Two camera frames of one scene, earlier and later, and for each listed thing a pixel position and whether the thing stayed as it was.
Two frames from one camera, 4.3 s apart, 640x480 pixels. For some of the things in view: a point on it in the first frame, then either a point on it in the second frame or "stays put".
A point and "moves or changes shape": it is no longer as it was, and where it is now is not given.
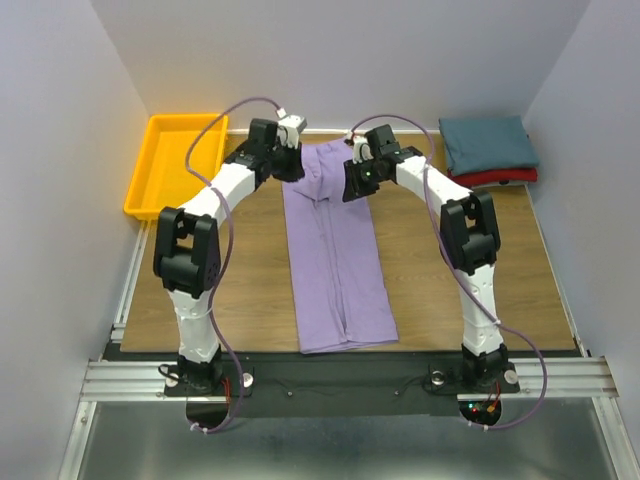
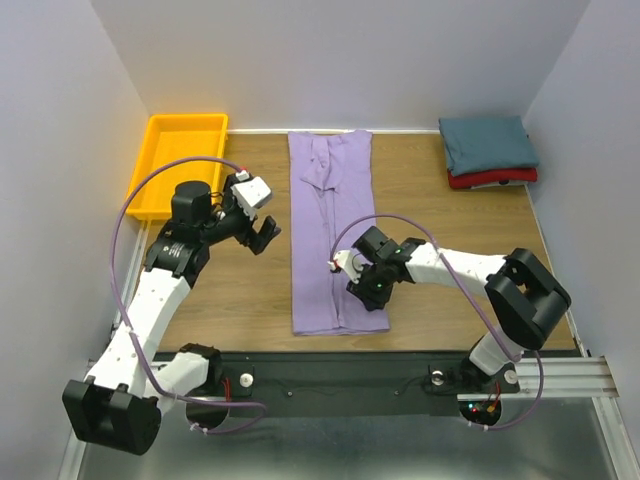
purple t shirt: x=340 y=296 moves or changes shape
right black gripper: x=353 y=188 -> x=373 y=301
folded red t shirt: x=482 y=177 stays put
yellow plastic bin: x=162 y=180 stays put
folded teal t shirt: x=481 y=143 stays put
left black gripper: x=296 y=171 -> x=255 y=242
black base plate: x=341 y=386 stays put
